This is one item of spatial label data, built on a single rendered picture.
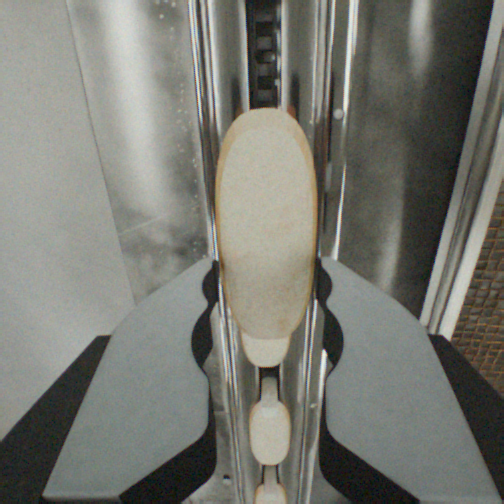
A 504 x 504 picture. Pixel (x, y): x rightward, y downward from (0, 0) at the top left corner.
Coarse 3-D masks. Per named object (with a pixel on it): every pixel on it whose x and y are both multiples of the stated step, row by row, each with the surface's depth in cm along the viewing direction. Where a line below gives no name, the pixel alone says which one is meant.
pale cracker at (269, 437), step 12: (252, 420) 29; (264, 420) 29; (276, 420) 29; (288, 420) 29; (252, 432) 30; (264, 432) 30; (276, 432) 29; (288, 432) 30; (252, 444) 31; (264, 444) 30; (276, 444) 30; (288, 444) 31; (264, 456) 32; (276, 456) 31
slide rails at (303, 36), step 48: (240, 0) 15; (288, 0) 15; (240, 48) 16; (288, 48) 16; (240, 96) 17; (288, 96) 17; (240, 384) 28; (288, 384) 28; (240, 432) 31; (288, 480) 35
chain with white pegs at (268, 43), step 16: (256, 16) 16; (272, 16) 16; (272, 32) 17; (272, 48) 17; (256, 64) 17; (272, 64) 18; (256, 80) 18; (272, 80) 19; (256, 96) 18; (272, 368) 29; (272, 384) 28; (272, 400) 27; (272, 416) 27; (272, 480) 34; (272, 496) 33
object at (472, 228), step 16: (496, 80) 13; (496, 96) 13; (496, 112) 13; (496, 128) 13; (480, 144) 15; (496, 144) 13; (480, 160) 14; (496, 160) 14; (480, 176) 14; (496, 176) 15; (480, 192) 14; (496, 192) 15; (464, 208) 16; (480, 208) 15; (464, 224) 16; (480, 224) 16; (464, 240) 16; (480, 240) 16; (496, 240) 16; (464, 256) 16; (448, 272) 17; (464, 272) 17; (496, 272) 17; (448, 288) 17; (464, 288) 18; (448, 304) 17; (496, 304) 18; (432, 320) 19; (448, 320) 19; (448, 336) 19; (480, 368) 20; (496, 384) 21
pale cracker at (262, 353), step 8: (240, 336) 25; (248, 336) 24; (288, 336) 24; (248, 344) 25; (256, 344) 24; (264, 344) 24; (272, 344) 24; (280, 344) 24; (288, 344) 25; (248, 352) 25; (256, 352) 25; (264, 352) 25; (272, 352) 25; (280, 352) 25; (256, 360) 26; (264, 360) 25; (272, 360) 25; (280, 360) 26
